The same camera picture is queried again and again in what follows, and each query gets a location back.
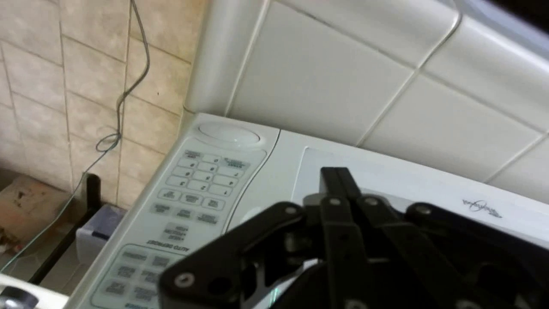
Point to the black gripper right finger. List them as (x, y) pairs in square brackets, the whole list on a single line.
[(423, 256)]

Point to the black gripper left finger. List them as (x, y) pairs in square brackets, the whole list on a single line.
[(242, 265)]

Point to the white microwave oven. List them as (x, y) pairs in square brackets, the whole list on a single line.
[(221, 172)]

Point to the white blue plastic box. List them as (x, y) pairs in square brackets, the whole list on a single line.
[(92, 235)]

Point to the brown cardboard box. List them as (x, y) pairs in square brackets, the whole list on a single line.
[(27, 210)]

